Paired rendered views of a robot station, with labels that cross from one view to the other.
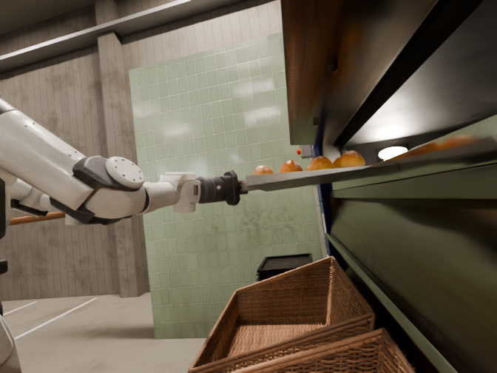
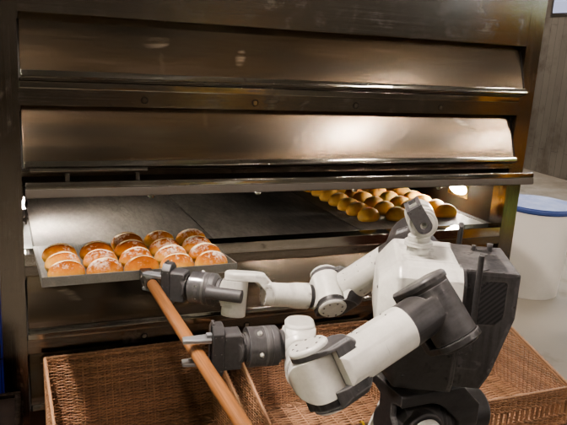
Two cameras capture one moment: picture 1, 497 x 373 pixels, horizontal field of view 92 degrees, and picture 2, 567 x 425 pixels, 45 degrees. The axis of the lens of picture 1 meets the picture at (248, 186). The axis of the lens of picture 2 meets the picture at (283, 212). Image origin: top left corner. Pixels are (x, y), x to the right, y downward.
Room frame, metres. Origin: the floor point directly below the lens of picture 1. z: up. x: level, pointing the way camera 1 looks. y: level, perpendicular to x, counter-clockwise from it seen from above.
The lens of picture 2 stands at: (1.57, 1.67, 1.85)
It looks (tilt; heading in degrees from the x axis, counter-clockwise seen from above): 14 degrees down; 237
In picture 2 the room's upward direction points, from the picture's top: 4 degrees clockwise
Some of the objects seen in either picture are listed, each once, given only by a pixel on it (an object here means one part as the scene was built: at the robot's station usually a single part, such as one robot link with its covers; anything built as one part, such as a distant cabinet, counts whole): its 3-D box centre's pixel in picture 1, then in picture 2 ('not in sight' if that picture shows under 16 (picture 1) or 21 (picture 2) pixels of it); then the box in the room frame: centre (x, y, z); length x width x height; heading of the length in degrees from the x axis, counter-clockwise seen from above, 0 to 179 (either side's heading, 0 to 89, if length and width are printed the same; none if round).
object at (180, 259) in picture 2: not in sight; (177, 261); (0.78, -0.06, 1.21); 0.10 x 0.07 x 0.06; 167
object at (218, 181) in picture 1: (221, 189); (186, 285); (0.83, 0.09, 1.20); 0.12 x 0.10 x 0.13; 135
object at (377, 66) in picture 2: not in sight; (308, 59); (0.26, -0.22, 1.80); 1.79 x 0.11 x 0.19; 170
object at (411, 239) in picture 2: not in sight; (420, 223); (0.49, 0.60, 1.47); 0.10 x 0.07 x 0.09; 52
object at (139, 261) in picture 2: not in sight; (142, 264); (0.89, -0.08, 1.21); 0.10 x 0.07 x 0.06; 172
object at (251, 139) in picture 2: not in sight; (302, 137); (0.26, -0.22, 1.54); 1.79 x 0.11 x 0.19; 170
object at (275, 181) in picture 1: (308, 178); (132, 255); (0.86, -0.22, 1.19); 0.55 x 0.36 x 0.03; 171
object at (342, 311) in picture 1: (283, 319); (146, 419); (0.87, -0.06, 0.72); 0.56 x 0.49 x 0.28; 171
